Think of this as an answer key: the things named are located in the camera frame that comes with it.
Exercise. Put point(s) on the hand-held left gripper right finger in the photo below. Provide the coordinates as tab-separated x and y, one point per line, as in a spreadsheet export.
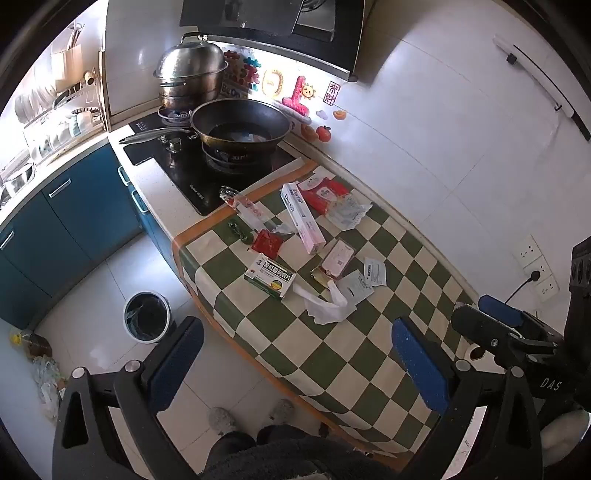
418	364

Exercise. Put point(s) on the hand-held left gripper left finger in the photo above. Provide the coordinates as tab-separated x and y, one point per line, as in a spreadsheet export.
178	364

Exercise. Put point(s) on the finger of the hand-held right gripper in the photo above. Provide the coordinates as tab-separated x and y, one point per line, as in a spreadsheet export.
501	308
485	327

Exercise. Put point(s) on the white round trash bin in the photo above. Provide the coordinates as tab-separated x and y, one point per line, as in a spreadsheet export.
147	318

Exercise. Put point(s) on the red wet wipe packet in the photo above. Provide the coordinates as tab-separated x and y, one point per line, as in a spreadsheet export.
323	193

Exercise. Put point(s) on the person's right forearm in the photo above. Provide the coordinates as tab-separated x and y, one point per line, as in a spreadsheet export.
565	431

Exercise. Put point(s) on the green checkered tablecloth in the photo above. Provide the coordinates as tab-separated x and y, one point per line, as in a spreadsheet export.
392	300

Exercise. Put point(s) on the grey fluffy slipper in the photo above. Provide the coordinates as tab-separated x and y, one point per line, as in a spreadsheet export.
281	410
222	420

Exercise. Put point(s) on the torn white paper packet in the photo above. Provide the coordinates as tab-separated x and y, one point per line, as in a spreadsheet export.
358	288

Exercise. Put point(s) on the white printed leaflet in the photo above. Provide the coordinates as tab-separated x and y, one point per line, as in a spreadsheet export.
375	271

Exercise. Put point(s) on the crumpled white tissue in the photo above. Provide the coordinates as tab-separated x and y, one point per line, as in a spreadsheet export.
325	309

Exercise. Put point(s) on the green white medicine box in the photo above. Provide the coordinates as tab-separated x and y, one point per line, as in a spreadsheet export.
270	276

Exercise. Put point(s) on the pile of plastic bags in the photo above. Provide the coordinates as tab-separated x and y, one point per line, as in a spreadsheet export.
46	385

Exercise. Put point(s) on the pink rectangular sachet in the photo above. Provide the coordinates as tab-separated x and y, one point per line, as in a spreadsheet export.
336	258

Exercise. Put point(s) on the person's dark trouser legs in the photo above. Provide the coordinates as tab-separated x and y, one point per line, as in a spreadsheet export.
277	454

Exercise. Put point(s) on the yellow cooking oil bottle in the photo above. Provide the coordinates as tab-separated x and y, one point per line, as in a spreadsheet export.
32	344

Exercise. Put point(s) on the small red sachet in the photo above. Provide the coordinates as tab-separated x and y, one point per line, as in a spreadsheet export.
267	243

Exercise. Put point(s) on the crumpled clear plastic wrapper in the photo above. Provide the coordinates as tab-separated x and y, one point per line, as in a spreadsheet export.
347	211

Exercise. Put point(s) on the long clear plastic wrapper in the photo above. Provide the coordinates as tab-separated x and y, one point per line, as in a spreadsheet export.
244	207

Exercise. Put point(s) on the small crumpled white paper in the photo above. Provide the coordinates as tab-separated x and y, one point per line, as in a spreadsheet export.
282	227

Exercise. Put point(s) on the black glass gas stove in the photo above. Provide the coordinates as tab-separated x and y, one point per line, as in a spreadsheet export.
194	184

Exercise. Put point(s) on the pink white toothpaste box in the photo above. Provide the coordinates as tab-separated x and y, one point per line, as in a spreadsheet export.
302	217

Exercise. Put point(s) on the blue kitchen cabinets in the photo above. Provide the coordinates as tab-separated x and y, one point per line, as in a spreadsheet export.
55	221

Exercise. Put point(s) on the stove control knob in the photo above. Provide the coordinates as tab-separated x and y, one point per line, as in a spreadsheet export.
175	145

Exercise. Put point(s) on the steel sink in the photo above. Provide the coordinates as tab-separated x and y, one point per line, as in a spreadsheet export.
16	180

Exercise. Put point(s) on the black wok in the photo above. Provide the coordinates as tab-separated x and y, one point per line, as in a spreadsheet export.
240	127

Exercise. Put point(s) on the dish rack with bowls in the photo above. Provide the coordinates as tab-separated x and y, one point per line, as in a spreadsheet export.
60	120

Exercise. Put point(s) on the stainless steel steamer pot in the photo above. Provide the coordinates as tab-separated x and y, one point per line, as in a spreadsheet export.
191	69

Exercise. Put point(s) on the hanging paper bag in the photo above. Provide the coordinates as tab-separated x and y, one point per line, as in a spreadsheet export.
67	55

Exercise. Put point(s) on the black range hood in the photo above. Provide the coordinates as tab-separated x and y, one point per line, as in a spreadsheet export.
277	27

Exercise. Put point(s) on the white wall socket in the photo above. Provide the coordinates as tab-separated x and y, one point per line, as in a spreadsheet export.
527	251
547	284

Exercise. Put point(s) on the white wall rail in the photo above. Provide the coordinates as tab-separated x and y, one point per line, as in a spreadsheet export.
540	76

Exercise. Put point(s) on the red apple wall sticker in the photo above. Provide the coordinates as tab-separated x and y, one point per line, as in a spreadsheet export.
323	133

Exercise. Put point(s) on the orange fruit wall sticker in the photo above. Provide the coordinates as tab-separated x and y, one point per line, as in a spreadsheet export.
308	133

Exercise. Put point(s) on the red stamp wall sticker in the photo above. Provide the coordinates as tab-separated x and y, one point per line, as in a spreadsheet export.
333	93

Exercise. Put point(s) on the sun wall sticker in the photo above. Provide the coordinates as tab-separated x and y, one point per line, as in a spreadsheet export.
310	91

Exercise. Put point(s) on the pink figure wall decoration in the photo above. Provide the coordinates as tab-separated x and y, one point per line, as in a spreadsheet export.
295	99

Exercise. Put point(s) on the colourful letters wall decoration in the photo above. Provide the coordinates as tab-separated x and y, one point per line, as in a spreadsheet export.
240	76

